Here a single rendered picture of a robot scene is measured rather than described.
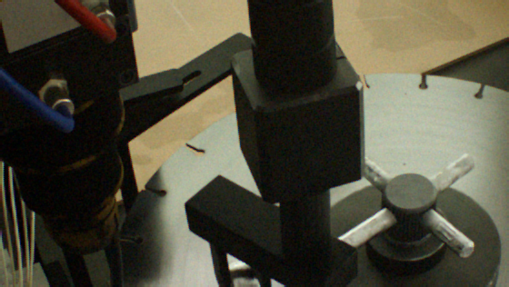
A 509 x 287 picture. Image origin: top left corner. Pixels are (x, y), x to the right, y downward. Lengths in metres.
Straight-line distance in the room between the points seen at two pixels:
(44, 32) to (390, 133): 0.34
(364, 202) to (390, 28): 0.50
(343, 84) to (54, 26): 0.12
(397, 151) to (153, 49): 0.48
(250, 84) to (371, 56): 0.63
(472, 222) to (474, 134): 0.09
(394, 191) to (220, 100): 0.48
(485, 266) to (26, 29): 0.31
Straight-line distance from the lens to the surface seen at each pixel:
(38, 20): 0.35
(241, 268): 0.53
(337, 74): 0.40
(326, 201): 0.45
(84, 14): 0.31
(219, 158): 0.64
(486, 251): 0.57
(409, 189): 0.53
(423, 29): 1.07
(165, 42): 1.08
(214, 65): 0.76
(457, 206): 0.59
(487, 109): 0.67
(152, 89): 0.73
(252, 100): 0.40
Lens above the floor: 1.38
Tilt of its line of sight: 42 degrees down
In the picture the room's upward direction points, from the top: 6 degrees counter-clockwise
